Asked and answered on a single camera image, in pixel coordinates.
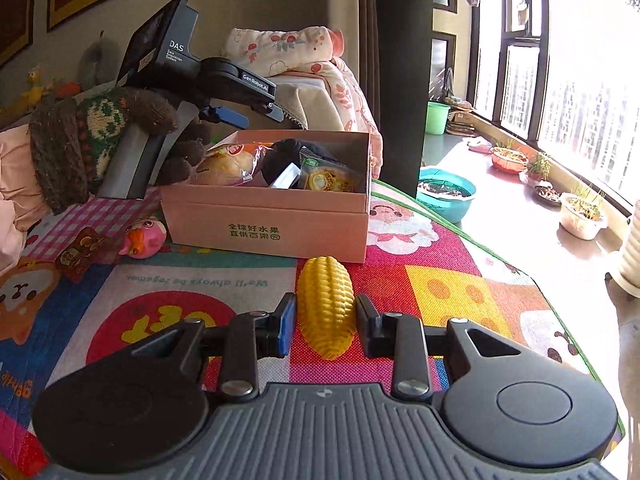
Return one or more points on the person's left forearm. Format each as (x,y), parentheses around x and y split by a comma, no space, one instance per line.
(17,180)

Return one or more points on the white planter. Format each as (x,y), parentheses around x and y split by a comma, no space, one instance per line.
(580,225)

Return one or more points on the brown snack packet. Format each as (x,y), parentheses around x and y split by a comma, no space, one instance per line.
(82,255)

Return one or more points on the small white box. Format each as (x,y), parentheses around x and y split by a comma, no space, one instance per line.
(285,177)

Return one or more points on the pink cardboard box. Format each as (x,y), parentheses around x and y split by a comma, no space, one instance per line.
(260,225)

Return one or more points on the yellow pastry snack packet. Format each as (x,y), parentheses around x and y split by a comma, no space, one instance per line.
(325,180)

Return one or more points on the bread packet with orange label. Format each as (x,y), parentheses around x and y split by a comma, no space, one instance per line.
(225,165)

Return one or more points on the green plastic bucket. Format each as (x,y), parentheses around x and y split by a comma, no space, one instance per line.
(437,119)

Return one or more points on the teal plastic basin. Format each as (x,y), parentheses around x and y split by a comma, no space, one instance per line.
(445,207)

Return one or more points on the colourful printed play mat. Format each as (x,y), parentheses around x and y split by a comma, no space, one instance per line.
(450,285)

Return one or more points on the small plant pot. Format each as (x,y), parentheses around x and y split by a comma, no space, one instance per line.
(537,172)

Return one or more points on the stack of cardboard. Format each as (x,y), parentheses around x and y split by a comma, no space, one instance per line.
(460,117)

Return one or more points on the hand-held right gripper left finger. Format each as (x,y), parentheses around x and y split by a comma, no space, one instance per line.
(286,325)

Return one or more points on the white ribbed pot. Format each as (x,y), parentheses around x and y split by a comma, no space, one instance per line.
(631,260)

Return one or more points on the floral quilt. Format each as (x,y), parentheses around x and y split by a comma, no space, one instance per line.
(280,45)

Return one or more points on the yellow toy corn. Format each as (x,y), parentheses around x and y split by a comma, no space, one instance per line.
(325,305)

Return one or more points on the red planter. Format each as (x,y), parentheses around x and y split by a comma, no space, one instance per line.
(507,164)

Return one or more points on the grey neck pillow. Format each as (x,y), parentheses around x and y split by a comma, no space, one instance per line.
(90,67)

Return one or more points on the person's left hand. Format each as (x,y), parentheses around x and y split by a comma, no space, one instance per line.
(85,135)

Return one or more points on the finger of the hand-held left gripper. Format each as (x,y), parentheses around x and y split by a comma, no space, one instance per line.
(276,111)
(230,117)

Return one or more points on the pink duck toy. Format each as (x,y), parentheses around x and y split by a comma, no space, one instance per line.
(147,235)

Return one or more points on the dark shallow dish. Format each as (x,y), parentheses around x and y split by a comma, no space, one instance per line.
(547,195)

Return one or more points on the orange plush toy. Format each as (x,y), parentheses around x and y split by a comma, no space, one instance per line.
(67,89)

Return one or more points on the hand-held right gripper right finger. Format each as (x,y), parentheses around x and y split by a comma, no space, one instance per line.
(364,325)

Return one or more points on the beige woven cloth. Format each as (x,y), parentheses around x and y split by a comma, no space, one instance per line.
(300,97)

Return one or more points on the pink cloth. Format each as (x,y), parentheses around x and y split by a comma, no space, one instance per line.
(480,146)

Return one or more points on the yellow duck plush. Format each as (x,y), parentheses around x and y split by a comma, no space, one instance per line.
(35,91)

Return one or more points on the dark curtain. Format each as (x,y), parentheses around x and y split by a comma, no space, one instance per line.
(400,60)

